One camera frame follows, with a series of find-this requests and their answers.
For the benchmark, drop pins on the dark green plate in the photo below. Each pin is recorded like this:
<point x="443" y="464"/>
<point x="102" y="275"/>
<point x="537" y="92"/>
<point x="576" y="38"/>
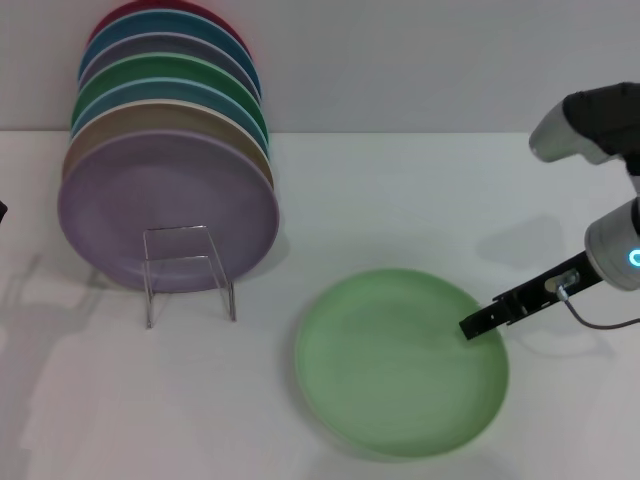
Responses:
<point x="165" y="67"/>

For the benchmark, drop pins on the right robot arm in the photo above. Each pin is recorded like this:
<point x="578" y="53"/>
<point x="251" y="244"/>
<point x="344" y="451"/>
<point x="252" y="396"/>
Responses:
<point x="610" y="240"/>

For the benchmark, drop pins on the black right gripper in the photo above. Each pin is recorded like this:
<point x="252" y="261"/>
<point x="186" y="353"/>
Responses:
<point x="555" y="282"/>

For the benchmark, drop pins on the light green plate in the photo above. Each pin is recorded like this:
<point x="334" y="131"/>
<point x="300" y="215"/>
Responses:
<point x="390" y="360"/>

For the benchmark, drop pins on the lavender plate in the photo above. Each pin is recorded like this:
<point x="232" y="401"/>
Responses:
<point x="150" y="200"/>

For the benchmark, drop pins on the light blue plate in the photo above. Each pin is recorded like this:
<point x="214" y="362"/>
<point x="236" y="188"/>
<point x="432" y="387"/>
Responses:
<point x="165" y="90"/>

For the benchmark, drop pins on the beige plate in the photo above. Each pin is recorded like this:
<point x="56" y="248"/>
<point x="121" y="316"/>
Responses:
<point x="150" y="117"/>

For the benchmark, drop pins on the teal blue plate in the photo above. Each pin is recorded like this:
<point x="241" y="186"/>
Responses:
<point x="165" y="22"/>

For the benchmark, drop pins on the grey purple plate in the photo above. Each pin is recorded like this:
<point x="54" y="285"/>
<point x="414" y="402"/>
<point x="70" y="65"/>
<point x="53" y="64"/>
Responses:
<point x="165" y="45"/>

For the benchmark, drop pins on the clear acrylic plate rack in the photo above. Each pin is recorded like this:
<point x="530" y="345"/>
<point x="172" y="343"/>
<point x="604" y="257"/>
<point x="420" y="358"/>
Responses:
<point x="147" y="280"/>

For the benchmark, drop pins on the red plate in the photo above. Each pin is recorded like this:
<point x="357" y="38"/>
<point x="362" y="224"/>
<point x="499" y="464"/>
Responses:
<point x="115" y="7"/>

